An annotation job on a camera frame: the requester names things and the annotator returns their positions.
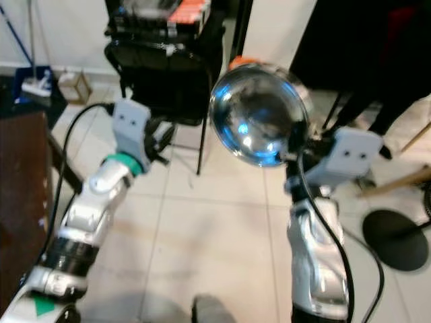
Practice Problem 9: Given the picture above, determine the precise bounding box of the dark brown wooden table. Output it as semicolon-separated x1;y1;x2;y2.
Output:
0;110;81;317

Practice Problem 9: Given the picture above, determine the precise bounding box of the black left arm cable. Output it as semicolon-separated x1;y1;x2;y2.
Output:
34;102;117;270

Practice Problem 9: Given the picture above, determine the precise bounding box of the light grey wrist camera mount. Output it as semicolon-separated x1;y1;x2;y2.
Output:
112;99;153;165
304;127;385;189

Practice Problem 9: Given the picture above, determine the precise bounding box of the small wooden box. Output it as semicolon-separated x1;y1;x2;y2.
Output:
59;71;93;106

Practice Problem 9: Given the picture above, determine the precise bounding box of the black metal chair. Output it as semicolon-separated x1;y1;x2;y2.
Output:
106;35;226;177

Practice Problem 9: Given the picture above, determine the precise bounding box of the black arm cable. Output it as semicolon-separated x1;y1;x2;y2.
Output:
34;102;117;270
298;153;386;323

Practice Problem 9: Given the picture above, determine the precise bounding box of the wooden stick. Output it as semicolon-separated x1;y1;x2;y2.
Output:
356;167;431;199

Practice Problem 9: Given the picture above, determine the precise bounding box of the silver metal bowl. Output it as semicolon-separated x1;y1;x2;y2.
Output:
208;62;312;168

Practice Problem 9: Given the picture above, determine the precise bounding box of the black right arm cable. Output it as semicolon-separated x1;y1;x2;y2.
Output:
298;153;386;323

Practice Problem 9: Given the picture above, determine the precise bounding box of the light grey right wrist camera mount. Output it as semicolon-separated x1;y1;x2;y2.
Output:
304;127;385;189

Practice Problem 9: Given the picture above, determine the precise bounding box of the blue dustpan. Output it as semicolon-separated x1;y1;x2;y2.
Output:
16;65;65;108

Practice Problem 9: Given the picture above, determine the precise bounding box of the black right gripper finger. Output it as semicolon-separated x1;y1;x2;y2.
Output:
288;129;312;163

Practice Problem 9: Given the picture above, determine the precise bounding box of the black box with orange lid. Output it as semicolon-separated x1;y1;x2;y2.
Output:
112;0;213;38

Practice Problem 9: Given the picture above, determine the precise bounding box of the grey robot foot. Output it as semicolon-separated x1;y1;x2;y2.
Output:
191;293;244;323

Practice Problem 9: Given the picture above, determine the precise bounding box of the white stick handle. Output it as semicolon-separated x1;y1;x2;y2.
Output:
28;0;39;83

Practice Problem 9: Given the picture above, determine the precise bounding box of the blue broom handle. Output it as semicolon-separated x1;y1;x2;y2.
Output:
0;0;37;71

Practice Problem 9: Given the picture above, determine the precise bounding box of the person in black clothes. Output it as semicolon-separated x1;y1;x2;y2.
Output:
288;0;431;161

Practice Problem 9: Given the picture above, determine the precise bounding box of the orange and white sack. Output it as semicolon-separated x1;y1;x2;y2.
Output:
227;55;260;72

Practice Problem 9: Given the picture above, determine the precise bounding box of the light grey left wrist camera mount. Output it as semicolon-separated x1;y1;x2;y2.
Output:
112;99;153;165

